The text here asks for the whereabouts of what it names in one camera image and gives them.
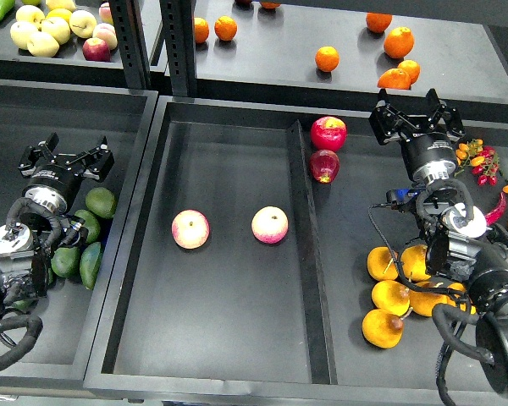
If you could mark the bright red apple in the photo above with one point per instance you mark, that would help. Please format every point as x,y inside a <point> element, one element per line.
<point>328,133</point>

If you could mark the orange shelf top right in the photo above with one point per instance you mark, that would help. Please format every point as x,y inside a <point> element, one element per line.
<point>377,23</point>

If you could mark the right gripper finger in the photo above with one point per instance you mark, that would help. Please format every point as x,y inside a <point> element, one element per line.
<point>390,124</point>
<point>438,110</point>

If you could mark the green avocado middle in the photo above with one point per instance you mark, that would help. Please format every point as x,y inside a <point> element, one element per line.
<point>91,224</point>

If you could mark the yellow pear lower middle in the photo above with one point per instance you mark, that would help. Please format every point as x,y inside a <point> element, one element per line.
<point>423,303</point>

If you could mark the yellow pear upper left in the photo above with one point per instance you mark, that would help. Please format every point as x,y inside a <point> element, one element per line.
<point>380,264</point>

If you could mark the black left tray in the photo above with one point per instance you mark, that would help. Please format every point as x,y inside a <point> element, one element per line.
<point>80,116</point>

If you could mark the red chili pepper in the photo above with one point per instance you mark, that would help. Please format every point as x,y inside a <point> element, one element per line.
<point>497,212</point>

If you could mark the black shelf post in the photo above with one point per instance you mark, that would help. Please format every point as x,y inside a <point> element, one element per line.
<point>127,23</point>
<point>178,32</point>

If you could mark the dark red apple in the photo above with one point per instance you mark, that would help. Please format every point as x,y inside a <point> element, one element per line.
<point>324,166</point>

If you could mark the yellow pear lower right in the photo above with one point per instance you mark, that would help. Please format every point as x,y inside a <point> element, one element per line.
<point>462,302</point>

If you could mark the green avocado top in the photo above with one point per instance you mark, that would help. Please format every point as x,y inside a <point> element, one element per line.
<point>102,202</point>

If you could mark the black shelf post left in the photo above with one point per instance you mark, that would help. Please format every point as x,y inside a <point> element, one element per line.
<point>127,23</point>

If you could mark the pale yellow apple back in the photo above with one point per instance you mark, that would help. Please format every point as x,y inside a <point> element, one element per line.
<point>30,14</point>

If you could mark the pale yellow apple right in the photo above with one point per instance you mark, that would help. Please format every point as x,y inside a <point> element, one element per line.
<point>82,23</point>

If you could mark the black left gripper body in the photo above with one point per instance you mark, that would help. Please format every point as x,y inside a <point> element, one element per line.
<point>53,180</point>

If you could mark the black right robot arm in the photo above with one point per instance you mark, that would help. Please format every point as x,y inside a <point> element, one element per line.
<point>462,245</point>

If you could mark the pink peach on shelf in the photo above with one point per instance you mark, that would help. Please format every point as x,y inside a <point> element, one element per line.
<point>106,32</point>

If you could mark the cherry tomato bunch top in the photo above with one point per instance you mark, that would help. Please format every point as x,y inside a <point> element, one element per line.
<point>481,159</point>

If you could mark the orange shelf front right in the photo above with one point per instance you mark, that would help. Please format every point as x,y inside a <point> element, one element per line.
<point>394,78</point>

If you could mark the red apple on shelf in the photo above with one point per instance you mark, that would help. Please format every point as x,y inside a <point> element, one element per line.
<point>96,50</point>

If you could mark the pale yellow apple left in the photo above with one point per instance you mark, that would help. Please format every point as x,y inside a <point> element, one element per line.
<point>20,33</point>

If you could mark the dark green avocado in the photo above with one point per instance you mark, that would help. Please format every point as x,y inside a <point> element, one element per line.
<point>66,262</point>

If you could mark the orange on shelf centre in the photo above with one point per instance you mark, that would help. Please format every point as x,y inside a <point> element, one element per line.
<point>327,59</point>

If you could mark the pink yellow apple left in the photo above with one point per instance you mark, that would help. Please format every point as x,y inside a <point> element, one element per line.
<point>190,229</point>

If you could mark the black shelf post right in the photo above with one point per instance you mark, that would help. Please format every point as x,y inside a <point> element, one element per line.
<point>178,32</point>

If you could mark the black tray divider right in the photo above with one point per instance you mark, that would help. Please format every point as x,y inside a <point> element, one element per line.
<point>498,232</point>

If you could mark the yellow pear upper right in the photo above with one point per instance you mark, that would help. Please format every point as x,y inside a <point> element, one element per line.
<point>413,261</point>

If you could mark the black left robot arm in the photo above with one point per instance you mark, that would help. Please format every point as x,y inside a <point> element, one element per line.
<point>40,233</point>

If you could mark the large orange shelf right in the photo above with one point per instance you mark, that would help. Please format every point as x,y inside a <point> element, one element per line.
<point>399,42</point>

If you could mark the pale yellow apple front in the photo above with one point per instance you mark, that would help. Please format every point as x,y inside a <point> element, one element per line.
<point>42,44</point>

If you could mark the pale yellow apple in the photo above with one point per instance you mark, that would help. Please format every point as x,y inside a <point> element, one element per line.
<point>30,14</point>
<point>42,44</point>
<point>58,28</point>
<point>82,23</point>
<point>20,33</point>

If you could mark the orange shelf behind front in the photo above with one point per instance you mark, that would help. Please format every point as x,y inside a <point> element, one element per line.
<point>412,68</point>

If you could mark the yellow brown pear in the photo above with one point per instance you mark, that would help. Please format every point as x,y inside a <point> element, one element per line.
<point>383,328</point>

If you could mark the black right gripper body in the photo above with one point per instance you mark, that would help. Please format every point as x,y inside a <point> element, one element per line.
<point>427,155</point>

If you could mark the pale yellow apple middle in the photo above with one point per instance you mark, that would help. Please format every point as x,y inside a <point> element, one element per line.
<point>58,28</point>

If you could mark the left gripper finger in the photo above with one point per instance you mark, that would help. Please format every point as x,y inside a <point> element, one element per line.
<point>44,150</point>
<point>94,164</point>

